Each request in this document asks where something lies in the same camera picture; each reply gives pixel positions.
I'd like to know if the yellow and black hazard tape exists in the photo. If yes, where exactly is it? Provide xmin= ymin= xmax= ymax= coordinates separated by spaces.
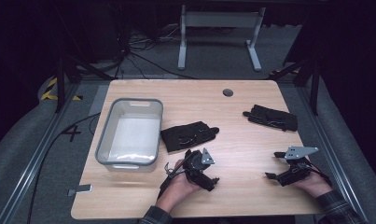
xmin=40 ymin=77 xmax=84 ymax=102

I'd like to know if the aluminium floor rail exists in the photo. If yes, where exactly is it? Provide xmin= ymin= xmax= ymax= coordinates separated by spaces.
xmin=0 ymin=83 xmax=81 ymax=224
xmin=296 ymin=87 xmax=369 ymax=218

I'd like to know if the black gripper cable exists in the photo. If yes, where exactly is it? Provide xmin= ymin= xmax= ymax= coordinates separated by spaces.
xmin=310 ymin=162 xmax=333 ymax=188

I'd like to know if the person's left hand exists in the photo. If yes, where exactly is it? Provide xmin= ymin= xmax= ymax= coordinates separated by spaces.
xmin=155 ymin=159 xmax=205 ymax=214

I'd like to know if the long black floor cable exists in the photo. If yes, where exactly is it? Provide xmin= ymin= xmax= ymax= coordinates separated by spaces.
xmin=26 ymin=111 xmax=102 ymax=224

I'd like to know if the white metal desk frame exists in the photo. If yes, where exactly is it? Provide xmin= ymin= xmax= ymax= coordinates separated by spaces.
xmin=176 ymin=4 xmax=267 ymax=73

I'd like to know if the black tripod stand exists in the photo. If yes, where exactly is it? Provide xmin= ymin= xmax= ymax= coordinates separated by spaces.
xmin=269 ymin=55 xmax=322 ymax=116
xmin=53 ymin=52 xmax=115 ymax=115

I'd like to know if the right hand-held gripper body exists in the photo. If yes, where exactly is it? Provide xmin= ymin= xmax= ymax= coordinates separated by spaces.
xmin=275 ymin=145 xmax=320 ymax=188

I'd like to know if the black glove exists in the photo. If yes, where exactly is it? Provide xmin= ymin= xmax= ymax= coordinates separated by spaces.
xmin=160 ymin=120 xmax=221 ymax=154
xmin=242 ymin=104 xmax=299 ymax=133

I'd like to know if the person's right hand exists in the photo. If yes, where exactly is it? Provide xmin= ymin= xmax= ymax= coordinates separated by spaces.
xmin=289 ymin=169 xmax=333 ymax=199

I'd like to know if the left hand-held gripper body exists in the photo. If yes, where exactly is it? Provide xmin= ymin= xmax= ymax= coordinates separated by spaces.
xmin=181 ymin=147 xmax=221 ymax=192

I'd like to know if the small metal bracket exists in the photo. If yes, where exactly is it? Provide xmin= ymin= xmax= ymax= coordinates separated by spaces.
xmin=67 ymin=184 xmax=93 ymax=197

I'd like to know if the white plastic bin grey rim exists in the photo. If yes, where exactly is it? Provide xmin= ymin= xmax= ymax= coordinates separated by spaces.
xmin=94 ymin=97 xmax=164 ymax=174

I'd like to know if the tangle of black floor cables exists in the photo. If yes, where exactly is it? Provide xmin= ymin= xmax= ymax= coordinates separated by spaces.
xmin=114 ymin=24 xmax=198 ymax=80

